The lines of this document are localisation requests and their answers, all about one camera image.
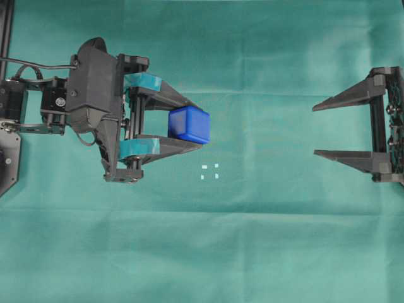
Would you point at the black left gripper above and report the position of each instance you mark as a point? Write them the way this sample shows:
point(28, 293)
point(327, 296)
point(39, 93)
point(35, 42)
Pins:
point(141, 91)

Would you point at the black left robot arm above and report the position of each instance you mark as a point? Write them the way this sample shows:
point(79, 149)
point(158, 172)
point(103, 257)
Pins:
point(37, 105)

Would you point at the green table cloth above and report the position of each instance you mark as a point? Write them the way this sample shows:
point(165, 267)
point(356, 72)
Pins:
point(268, 220)

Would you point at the black aluminium frame post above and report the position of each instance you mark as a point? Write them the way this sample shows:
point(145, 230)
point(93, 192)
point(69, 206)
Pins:
point(6, 19)

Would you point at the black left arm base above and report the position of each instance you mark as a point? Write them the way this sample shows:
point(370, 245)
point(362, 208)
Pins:
point(10, 156)

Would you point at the blue block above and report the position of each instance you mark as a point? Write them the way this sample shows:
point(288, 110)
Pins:
point(190, 124)

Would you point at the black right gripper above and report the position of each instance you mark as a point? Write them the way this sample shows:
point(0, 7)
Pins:
point(384, 91)

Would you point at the dark grey left wrist camera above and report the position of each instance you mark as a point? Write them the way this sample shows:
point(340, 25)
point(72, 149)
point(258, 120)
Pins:
point(91, 86)

